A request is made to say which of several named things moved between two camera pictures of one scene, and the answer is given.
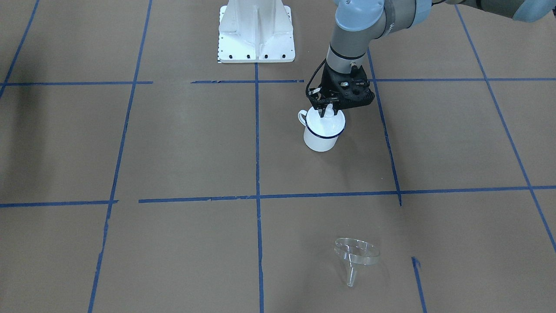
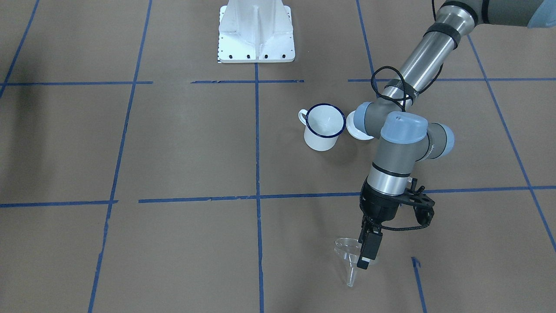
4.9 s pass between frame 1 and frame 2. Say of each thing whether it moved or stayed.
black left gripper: moved
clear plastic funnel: stayed
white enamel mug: stayed
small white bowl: moved
